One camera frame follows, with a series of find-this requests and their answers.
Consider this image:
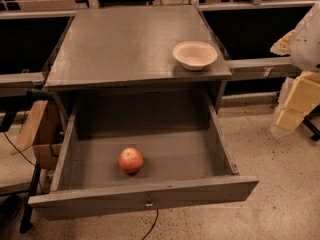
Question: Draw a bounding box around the grey rail right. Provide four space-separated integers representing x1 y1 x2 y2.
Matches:
226 57 301 81

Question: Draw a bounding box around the black floor cable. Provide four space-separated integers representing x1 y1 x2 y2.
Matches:
141 209 159 240

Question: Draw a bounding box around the black stand leg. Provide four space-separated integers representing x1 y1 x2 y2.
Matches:
19 163 41 234

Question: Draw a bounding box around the open grey top drawer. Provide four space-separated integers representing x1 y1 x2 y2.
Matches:
29 91 258 220

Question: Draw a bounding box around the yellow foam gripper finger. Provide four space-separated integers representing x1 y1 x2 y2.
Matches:
270 30 295 56
273 71 320 132

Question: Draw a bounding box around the red apple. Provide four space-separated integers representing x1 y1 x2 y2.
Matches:
118 147 144 174

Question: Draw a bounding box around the white paper bowl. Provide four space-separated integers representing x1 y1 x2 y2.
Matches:
172 41 218 71

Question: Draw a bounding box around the brown cardboard box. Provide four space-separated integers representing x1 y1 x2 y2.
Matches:
11 101 62 170

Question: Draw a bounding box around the grey cabinet with counter top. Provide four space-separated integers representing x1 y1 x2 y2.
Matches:
44 5 233 125

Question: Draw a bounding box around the grey rail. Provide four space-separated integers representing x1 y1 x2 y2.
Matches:
226 57 301 81
0 72 48 97

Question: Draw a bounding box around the black cable on left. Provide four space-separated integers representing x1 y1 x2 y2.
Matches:
2 130 37 168

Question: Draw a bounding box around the grey rail left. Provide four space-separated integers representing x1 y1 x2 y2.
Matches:
0 72 48 97

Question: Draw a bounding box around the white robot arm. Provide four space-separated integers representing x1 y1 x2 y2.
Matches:
270 2 320 136

